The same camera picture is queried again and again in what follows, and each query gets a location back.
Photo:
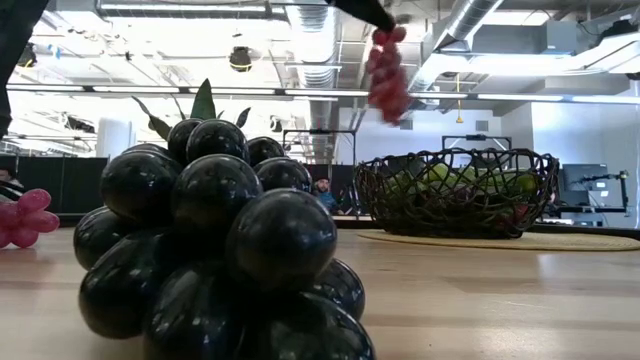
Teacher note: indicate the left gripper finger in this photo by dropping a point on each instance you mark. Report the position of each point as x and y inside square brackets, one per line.
[367, 12]

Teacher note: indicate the dark red grape bunch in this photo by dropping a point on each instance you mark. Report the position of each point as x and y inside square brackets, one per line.
[387, 80]

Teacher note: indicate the dark green cucumber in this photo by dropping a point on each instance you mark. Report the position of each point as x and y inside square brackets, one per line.
[400, 182]

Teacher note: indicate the light green cucumber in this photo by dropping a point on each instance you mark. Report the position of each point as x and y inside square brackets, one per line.
[440, 172]

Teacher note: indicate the black grape bunch with leaf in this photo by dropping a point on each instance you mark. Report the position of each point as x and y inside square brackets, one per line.
[280, 240]

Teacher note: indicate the pink grape bunch with leaf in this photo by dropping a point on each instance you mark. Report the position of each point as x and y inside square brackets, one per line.
[32, 200]
[515, 215]

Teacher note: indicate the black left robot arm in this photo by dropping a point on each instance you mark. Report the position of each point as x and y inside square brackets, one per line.
[15, 50]

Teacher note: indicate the dark wicker basket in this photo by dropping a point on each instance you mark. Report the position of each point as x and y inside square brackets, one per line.
[450, 225]

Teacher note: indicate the long ceiling light strip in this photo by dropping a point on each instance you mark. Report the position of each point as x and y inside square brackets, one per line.
[325, 93]

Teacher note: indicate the black ceiling device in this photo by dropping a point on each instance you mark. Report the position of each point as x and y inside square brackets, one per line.
[28, 56]
[240, 59]

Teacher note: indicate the snake plant in white pot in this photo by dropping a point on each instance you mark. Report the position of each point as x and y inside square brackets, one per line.
[203, 100]

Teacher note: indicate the person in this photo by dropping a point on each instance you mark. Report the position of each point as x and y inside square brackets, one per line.
[6, 176]
[326, 196]

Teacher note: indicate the grey computer monitor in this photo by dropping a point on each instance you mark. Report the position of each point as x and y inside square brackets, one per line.
[582, 182]

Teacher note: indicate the round woven placemat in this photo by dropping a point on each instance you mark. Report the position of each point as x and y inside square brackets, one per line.
[575, 242]

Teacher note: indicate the silver spiral air duct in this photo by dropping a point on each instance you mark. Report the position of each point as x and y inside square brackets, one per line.
[467, 17]
[315, 45]

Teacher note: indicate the black background rig frame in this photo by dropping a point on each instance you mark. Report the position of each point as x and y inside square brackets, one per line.
[475, 136]
[320, 131]

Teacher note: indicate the grey rectangular air duct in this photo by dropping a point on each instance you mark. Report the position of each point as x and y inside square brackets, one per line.
[525, 39]

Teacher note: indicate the black aluminium table frame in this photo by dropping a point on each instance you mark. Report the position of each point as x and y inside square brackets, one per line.
[600, 231]

